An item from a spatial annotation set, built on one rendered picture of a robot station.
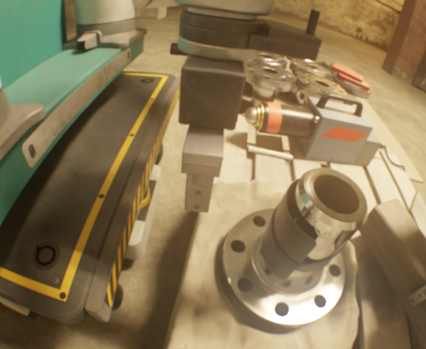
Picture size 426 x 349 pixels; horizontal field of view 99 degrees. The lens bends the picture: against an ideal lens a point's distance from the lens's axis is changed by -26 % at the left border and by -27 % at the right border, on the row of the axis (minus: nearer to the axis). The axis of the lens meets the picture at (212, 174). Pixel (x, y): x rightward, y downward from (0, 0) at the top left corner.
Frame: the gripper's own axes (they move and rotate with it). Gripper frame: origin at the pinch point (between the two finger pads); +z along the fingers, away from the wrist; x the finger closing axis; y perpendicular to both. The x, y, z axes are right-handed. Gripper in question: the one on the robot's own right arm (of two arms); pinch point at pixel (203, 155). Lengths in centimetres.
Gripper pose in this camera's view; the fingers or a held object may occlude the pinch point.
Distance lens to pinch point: 30.5
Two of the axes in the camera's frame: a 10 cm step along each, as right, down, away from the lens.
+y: -9.9, -1.2, -0.4
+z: -1.2, 7.2, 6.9
